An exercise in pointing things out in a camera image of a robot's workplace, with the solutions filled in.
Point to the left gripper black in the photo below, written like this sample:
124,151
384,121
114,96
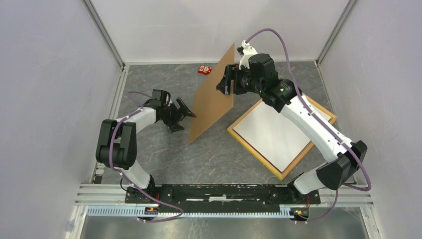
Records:
180,114

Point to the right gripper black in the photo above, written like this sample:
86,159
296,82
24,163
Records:
232,72

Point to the brown cardboard backing board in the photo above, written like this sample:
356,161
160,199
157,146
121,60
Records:
210,104

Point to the building photo print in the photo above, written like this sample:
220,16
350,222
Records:
273,138

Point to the wooden picture frame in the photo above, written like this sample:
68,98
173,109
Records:
254,155

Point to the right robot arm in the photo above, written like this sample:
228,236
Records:
343,156

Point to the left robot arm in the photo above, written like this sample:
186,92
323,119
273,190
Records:
117,143

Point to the red toy block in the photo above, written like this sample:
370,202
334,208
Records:
204,69

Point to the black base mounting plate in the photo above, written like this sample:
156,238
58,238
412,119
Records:
229,198

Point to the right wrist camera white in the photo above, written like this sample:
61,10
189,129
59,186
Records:
246,51

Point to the aluminium rail base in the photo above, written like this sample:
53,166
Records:
121,201

